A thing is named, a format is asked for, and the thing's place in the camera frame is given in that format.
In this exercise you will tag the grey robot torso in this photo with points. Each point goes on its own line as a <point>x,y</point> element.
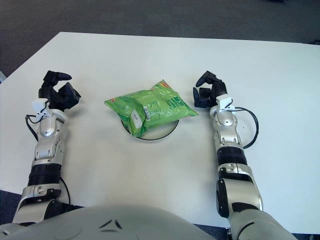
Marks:
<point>112,222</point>

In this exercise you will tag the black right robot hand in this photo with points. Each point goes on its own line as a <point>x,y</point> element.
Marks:
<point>212,90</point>

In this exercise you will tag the white furniture edge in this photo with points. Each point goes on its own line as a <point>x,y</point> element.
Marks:
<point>2,77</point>

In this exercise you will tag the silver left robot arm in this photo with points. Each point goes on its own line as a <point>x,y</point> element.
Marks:
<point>47,145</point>

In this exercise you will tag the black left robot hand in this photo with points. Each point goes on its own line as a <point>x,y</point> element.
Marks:
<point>53,98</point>

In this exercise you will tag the white plate black rim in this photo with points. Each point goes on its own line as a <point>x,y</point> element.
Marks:
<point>162,131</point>

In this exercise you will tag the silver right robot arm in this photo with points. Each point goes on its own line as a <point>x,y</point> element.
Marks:
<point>230,140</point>

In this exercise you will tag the green snack bag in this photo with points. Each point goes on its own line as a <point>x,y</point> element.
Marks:
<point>155,107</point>

